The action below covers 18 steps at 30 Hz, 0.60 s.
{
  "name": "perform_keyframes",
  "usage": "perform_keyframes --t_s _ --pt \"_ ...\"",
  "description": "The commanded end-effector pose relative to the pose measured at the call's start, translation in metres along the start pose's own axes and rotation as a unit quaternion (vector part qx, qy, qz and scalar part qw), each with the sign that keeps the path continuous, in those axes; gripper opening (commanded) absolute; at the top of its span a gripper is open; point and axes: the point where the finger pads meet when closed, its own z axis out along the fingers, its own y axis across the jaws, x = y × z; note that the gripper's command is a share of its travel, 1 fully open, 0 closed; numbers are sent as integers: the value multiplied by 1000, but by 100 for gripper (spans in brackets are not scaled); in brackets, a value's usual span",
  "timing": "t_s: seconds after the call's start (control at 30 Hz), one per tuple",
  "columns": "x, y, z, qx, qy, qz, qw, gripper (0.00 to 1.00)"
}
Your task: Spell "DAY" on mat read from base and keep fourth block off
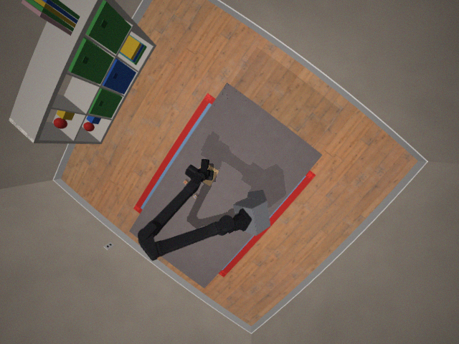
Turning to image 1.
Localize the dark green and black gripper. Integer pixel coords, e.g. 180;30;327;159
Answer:
206;170;214;181

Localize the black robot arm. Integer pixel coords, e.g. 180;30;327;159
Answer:
138;159;252;261

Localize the tan flat mat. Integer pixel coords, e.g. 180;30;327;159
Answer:
202;165;219;186

